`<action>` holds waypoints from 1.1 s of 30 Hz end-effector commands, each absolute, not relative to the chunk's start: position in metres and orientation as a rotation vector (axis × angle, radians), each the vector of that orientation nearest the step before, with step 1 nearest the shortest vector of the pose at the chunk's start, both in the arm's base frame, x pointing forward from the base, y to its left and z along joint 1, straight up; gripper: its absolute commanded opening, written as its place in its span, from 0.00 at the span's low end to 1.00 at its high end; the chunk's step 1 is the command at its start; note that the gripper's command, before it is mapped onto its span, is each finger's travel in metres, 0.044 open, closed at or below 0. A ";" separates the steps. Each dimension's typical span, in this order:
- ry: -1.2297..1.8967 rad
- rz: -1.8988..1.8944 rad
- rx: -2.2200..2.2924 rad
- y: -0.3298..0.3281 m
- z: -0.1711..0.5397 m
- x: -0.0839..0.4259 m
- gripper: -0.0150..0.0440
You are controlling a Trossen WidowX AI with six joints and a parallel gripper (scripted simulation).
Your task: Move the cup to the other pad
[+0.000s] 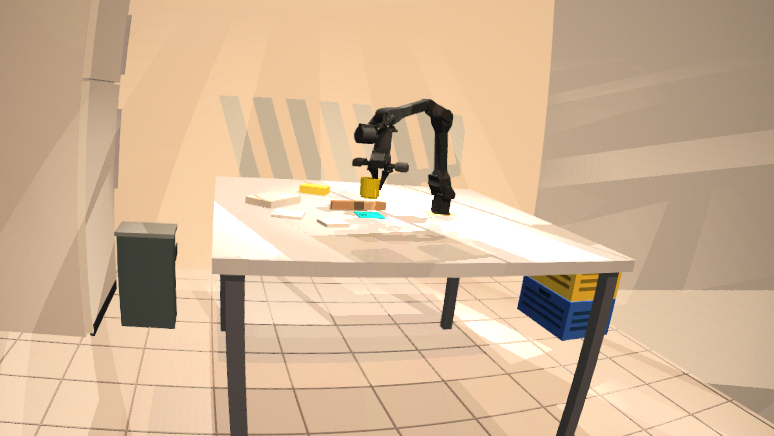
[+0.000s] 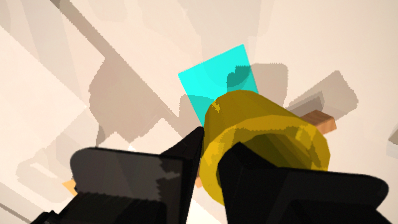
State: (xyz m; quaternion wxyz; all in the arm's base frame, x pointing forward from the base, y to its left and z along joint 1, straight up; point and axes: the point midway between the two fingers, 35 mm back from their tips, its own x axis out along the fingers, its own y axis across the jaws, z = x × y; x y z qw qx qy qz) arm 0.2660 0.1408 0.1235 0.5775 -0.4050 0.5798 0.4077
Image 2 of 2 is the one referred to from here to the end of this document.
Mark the orange wooden bar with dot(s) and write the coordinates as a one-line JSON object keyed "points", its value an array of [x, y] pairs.
{"points": [[324, 123]]}

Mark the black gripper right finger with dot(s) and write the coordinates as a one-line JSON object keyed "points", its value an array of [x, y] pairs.
{"points": [[255, 191]]}

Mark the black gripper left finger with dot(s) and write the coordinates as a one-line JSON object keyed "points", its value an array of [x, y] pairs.
{"points": [[168, 177]]}

